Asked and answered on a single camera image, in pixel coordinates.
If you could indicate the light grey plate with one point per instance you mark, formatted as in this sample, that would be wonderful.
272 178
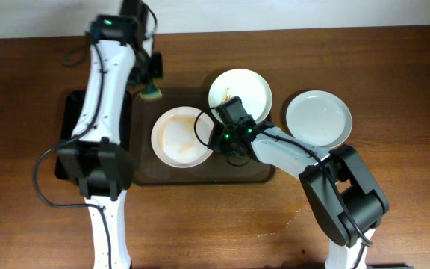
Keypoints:
319 118

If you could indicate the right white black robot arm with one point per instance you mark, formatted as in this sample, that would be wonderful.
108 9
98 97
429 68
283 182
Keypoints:
346 200

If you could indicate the green yellow sponge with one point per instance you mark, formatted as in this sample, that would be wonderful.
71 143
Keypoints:
151 92

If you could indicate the small black tray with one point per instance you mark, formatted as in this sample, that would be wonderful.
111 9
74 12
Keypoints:
73 106

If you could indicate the large brown tray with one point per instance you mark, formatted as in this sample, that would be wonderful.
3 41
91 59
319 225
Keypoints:
216 170

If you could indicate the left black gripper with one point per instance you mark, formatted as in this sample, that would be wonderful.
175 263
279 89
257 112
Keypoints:
151 80

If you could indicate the white plate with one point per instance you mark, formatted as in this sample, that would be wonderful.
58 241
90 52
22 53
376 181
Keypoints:
175 137
253 90

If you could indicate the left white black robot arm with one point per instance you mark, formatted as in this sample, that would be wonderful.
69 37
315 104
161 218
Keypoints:
120 51

